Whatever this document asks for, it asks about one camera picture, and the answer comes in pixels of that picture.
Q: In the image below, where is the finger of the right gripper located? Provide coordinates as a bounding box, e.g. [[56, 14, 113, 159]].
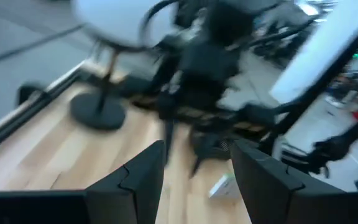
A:
[[188, 132, 219, 179], [163, 117, 177, 165]]

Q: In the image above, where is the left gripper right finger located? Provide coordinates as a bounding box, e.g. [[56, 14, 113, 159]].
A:
[[229, 139, 358, 224]]

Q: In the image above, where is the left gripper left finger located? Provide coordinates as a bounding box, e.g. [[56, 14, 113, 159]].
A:
[[0, 139, 166, 224]]

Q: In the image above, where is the white box with green edge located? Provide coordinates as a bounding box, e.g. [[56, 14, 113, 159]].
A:
[[208, 172, 241, 200]]

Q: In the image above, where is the black mesh basket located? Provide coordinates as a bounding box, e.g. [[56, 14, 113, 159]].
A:
[[194, 124, 265, 161]]

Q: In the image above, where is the white and black globe lamp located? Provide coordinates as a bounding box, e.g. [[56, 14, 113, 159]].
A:
[[69, 0, 181, 131]]

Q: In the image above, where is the white panel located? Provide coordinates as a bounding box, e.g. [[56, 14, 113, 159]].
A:
[[270, 0, 358, 104]]

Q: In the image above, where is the black table frame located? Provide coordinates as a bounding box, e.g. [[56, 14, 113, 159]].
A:
[[0, 14, 358, 158]]

